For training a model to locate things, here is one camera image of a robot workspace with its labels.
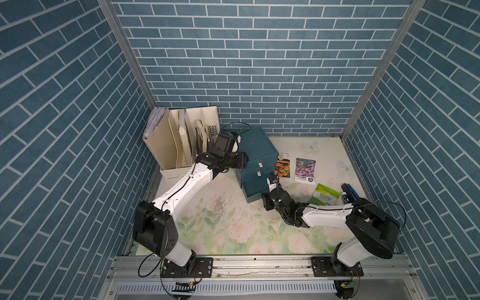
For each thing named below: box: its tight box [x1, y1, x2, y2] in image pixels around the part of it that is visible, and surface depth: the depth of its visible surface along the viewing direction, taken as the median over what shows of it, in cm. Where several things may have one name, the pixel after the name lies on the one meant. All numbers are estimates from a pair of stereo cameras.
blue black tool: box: [341, 183, 360, 205], surface depth 96 cm
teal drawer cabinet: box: [234, 126, 279, 204], surface depth 89 cm
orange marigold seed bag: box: [273, 152, 291, 179], surface depth 107 cm
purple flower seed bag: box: [295, 157, 317, 185], surface depth 106 cm
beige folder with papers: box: [142, 106, 178, 170], surface depth 88 cm
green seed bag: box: [308, 183, 341, 206], surface depth 96 cm
